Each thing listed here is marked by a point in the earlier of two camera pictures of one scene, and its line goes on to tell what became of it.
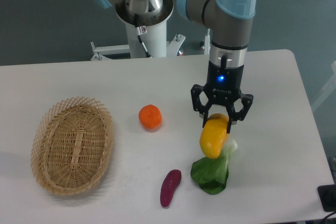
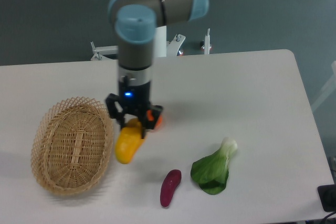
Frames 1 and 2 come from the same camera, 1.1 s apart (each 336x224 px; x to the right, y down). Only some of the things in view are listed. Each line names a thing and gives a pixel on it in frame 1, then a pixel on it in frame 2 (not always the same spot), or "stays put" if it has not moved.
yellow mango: x=213 y=137 -> x=128 y=140
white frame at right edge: x=331 y=87 stays put
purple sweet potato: x=170 y=183 stays put
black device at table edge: x=327 y=194 stays put
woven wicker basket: x=72 y=145 stays put
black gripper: x=223 y=86 -> x=134 y=99
